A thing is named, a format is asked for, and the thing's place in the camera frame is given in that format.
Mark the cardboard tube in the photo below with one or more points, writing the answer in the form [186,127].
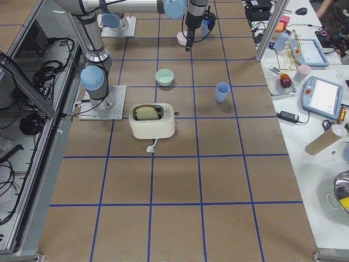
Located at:
[332,135]

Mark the green bowl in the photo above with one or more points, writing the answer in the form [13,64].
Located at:
[164,77]

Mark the steel bowl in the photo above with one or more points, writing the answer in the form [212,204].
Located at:
[336,192]

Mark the gold wire rack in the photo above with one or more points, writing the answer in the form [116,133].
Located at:
[291,53]

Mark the blue cup on rack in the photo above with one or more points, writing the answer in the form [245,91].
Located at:
[281,42]

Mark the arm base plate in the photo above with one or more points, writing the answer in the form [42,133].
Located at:
[110,109]
[112,27]

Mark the black power adapter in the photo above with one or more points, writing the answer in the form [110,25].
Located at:
[287,116]

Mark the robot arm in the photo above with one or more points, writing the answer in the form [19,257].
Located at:
[84,18]
[194,12]

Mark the aluminium frame post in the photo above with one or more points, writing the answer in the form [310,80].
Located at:
[277,13]

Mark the metal tray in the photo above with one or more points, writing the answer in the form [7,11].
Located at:
[277,91]

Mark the blue cup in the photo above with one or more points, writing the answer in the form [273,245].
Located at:
[222,90]
[206,28]
[281,42]

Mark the pink bowl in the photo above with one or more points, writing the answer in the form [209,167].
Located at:
[181,38]

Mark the toast slice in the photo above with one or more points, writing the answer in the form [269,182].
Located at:
[146,113]

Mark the pink cup on desk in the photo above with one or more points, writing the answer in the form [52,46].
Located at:
[302,71]

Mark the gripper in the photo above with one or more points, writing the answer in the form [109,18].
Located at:
[192,24]

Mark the red apple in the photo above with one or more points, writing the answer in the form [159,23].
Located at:
[285,80]

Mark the cream toaster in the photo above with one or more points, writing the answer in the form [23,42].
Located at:
[163,127]

